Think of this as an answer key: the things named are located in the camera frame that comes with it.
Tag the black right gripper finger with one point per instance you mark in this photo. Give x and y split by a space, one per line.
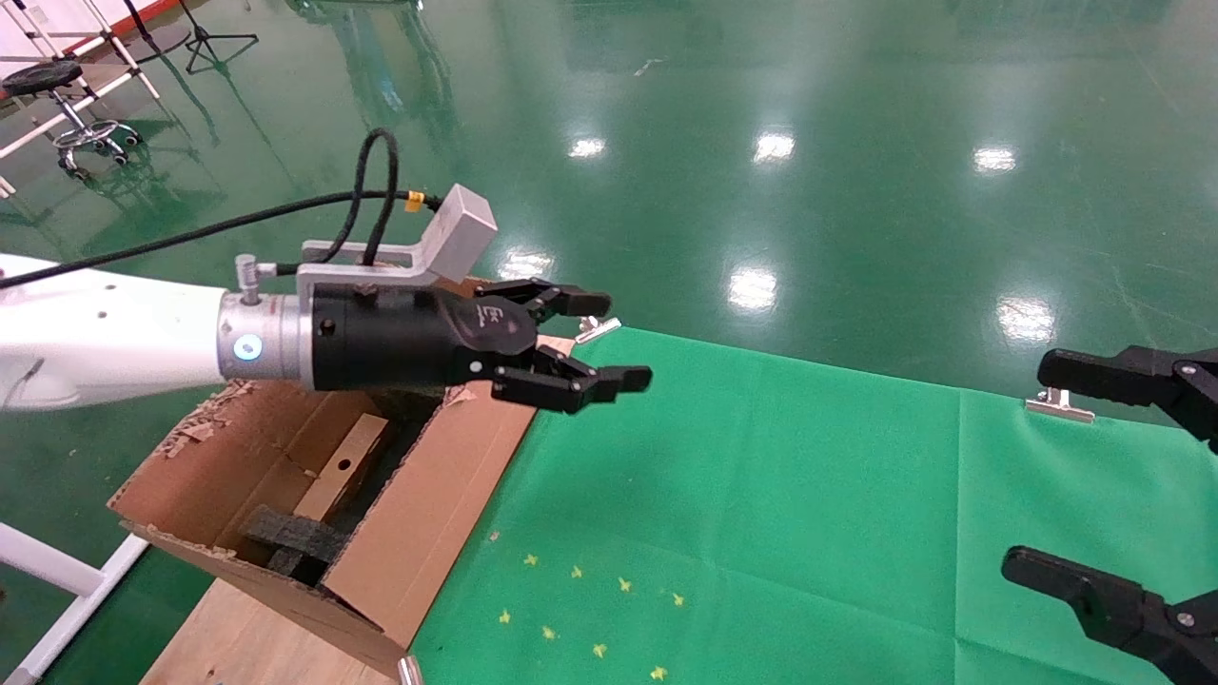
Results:
1123 614
1094 371

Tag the black round base stand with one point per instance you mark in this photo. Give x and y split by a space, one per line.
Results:
166 43

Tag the white metal frame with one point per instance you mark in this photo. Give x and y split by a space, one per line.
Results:
48 561

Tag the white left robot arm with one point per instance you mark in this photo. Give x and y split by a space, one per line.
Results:
114 323

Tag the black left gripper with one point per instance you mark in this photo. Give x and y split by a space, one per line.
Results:
400 338

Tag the black foam block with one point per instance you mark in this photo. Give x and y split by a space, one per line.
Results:
295 538

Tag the green table cloth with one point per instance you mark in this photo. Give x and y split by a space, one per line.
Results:
809 495

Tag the small taped cardboard box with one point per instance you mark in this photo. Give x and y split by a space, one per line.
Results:
347 461

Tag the large open cardboard carton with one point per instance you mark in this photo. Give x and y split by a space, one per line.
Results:
428 514

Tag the black tripod stand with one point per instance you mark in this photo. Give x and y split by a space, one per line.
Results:
205 43

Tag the black round stool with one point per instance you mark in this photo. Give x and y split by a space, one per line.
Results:
43 76

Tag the silver cloth clamp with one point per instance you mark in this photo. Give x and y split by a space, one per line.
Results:
598 329
410 672
1061 409

